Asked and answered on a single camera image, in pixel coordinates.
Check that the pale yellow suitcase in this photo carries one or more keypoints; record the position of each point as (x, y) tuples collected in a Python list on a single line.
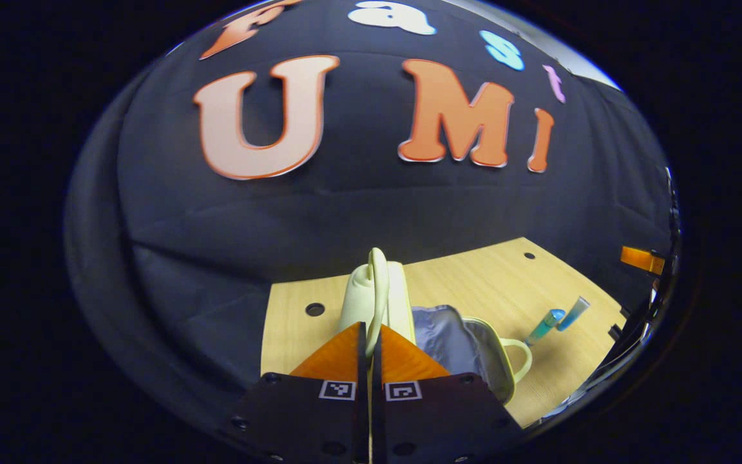
[(361, 303)]

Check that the blue white skincare tube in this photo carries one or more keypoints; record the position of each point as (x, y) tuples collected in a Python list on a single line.
[(574, 313)]

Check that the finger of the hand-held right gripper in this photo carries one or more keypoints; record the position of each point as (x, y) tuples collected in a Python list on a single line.
[(641, 260)]

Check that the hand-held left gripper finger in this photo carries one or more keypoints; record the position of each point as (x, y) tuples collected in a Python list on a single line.
[(377, 399), (362, 386)]

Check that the black backdrop cloth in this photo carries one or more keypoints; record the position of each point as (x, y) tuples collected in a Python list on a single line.
[(358, 206)]

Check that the blue skincare bottle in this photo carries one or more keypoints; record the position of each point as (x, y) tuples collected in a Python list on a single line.
[(543, 327)]

